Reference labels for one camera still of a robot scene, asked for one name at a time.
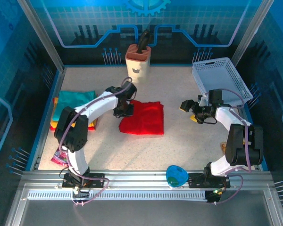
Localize red t-shirt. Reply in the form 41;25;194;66
118;100;165;136

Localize stack of folded coloured cloths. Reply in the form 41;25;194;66
49;97;98;131

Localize white knife block brown top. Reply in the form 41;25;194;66
125;44;152;84

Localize white perforated plastic basket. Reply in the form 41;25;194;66
192;57;254;106

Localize folded teal t-shirt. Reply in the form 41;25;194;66
52;90;96;122

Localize blue plastic rounded container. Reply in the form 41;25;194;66
166;164;189;190

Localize folded yellow t-shirt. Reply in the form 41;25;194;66
50;96;98;128

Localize purple snack bag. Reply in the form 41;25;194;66
50;147;69;167

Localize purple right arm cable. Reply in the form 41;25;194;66
212;88;253;205

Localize black-handled knife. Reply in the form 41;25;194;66
137;32;147;54

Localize black knife handles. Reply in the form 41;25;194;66
141;29;152;51

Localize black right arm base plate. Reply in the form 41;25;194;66
188;173;231;189

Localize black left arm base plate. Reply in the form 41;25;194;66
62;173;106;189

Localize white slotted cable duct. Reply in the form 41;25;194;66
27;190;208;201

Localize aluminium corner post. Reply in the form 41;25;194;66
16;0;67;71
231;0;275;66

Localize aluminium front frame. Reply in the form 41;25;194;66
4;169;283;226

